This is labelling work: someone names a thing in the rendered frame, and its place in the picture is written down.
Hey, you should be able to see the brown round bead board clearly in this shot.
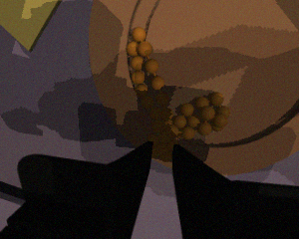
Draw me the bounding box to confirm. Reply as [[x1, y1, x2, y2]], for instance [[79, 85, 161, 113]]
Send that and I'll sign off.
[[89, 0, 299, 175]]

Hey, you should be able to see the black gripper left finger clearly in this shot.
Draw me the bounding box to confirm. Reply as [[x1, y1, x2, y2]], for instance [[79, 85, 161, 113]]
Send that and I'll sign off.
[[17, 141, 153, 239]]

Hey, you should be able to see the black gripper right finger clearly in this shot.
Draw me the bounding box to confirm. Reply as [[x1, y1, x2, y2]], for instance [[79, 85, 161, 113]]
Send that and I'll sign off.
[[172, 144, 299, 239]]

